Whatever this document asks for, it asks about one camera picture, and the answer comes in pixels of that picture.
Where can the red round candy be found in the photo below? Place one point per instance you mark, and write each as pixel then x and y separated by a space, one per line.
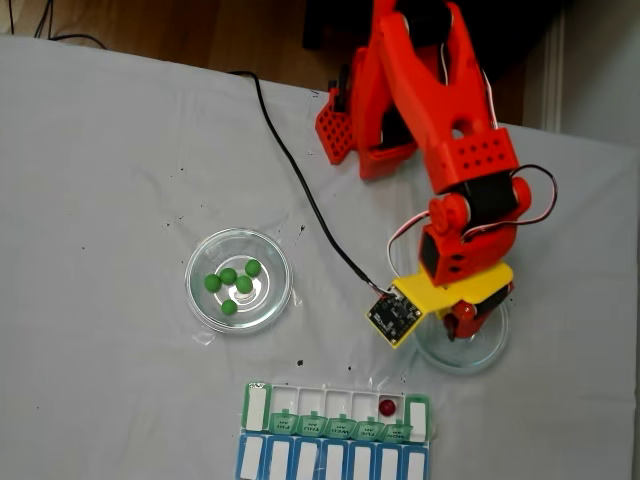
pixel 387 407

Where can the clear glass dish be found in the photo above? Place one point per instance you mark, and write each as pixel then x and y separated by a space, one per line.
pixel 210 245
pixel 465 357

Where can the green blue weekly pill organizer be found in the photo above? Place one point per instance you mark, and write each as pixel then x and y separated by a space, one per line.
pixel 310 400

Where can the green round candy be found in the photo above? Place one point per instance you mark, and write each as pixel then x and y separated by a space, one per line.
pixel 213 283
pixel 252 267
pixel 244 284
pixel 228 276
pixel 229 307

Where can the white door trim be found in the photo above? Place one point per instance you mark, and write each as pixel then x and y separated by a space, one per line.
pixel 552 75

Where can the white tablecloth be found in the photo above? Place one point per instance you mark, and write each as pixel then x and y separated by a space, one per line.
pixel 100 200

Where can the camera board in yellow mount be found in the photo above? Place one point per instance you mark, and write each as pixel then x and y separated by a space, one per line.
pixel 392 315

